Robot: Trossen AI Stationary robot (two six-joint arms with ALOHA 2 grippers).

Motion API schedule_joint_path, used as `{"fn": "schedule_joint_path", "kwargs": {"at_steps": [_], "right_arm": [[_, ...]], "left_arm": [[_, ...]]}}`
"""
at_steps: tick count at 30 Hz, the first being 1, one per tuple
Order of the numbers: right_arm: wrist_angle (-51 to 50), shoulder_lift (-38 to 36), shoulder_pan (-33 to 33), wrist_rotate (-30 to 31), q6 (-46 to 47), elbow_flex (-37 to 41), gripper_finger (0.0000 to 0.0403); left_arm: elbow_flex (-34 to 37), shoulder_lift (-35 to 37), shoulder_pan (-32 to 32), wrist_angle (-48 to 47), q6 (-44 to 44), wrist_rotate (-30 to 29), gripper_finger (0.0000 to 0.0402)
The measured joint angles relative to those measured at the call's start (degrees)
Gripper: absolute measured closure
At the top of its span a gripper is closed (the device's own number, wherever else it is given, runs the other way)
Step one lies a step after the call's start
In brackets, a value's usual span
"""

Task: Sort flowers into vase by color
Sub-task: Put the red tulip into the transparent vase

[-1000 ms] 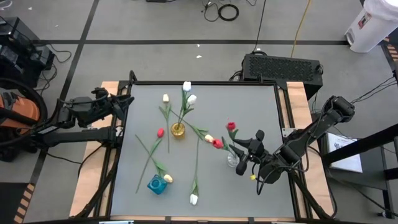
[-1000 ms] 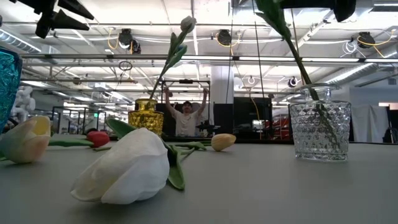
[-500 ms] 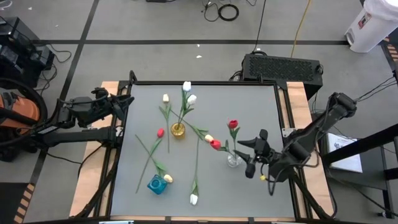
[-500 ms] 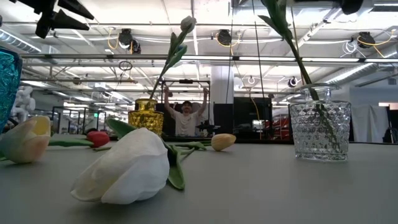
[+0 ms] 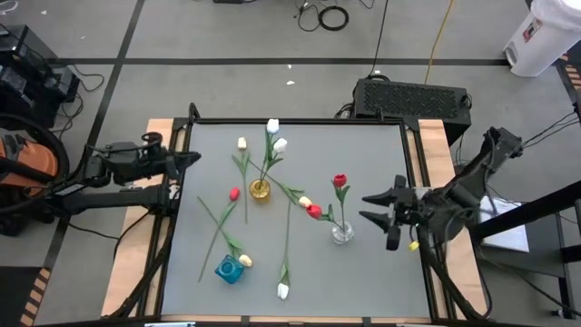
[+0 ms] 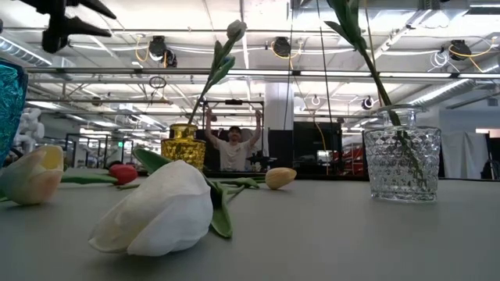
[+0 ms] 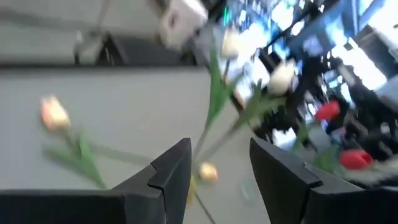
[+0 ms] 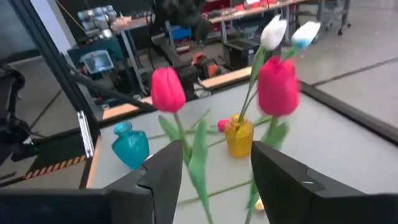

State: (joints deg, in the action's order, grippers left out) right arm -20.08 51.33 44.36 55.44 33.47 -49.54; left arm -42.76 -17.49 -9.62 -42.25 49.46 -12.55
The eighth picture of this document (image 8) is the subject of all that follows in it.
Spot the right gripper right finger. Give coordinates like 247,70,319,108
251,141,398,224

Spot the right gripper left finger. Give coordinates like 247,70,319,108
0,139,185,224

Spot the red artificial tulip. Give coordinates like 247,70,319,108
245,57,302,224
147,118,230,141

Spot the green flower stem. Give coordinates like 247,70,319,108
242,21,322,119

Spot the blue glass vase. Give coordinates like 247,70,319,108
111,121,150,170

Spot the yellow glass vase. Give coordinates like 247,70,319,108
223,113,255,159

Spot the blue equipment cart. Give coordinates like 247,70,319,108
67,37,125,94

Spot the teach pendant screen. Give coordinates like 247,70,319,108
80,49,115,75

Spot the black computer tower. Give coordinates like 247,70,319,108
223,39,262,71

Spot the orange black shop vacuum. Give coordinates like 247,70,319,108
191,52,223,80

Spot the grey wheeled table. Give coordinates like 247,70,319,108
317,0,354,37

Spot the wooden top workbench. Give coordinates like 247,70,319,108
110,0,307,47

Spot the orange-striped black floor cable cover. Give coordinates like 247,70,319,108
21,154,90,181

